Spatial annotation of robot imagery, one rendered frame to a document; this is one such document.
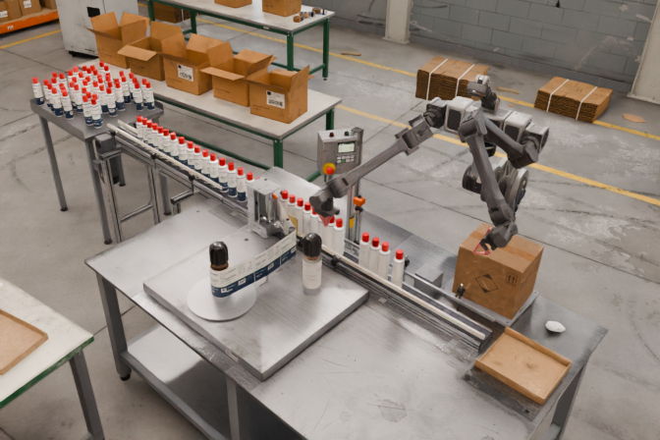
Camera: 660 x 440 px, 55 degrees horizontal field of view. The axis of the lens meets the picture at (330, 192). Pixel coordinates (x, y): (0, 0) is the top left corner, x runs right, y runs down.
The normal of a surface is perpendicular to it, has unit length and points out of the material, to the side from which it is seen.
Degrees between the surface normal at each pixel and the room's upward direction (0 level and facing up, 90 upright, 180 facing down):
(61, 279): 0
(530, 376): 0
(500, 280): 90
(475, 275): 90
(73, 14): 90
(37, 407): 0
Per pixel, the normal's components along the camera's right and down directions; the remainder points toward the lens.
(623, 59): -0.56, 0.43
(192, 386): 0.03, -0.85
